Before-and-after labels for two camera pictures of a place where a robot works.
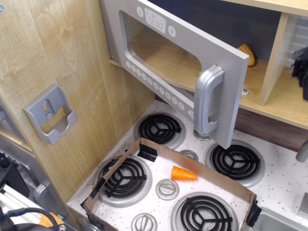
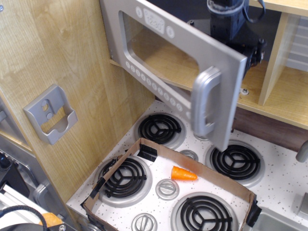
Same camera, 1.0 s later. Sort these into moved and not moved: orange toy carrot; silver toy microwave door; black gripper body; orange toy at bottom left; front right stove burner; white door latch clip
Moved: silver toy microwave door; black gripper body
Not moved: white door latch clip; orange toy carrot; orange toy at bottom left; front right stove burner
